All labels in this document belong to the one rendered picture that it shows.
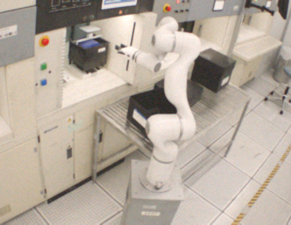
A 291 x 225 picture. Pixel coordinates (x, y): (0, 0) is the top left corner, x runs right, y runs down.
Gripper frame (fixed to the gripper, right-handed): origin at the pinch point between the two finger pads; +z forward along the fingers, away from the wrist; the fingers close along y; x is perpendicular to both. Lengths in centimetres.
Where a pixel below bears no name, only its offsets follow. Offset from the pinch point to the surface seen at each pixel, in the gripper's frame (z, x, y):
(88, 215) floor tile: -25, -119, -40
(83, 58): 23.3, -15.5, -10.7
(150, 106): -21.3, -40.1, 15.8
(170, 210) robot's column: -83, -54, -32
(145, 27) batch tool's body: -3.3, 12.6, 16.8
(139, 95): -19.6, -27.7, 4.3
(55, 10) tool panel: 2, 33, -50
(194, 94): -35, -33, 48
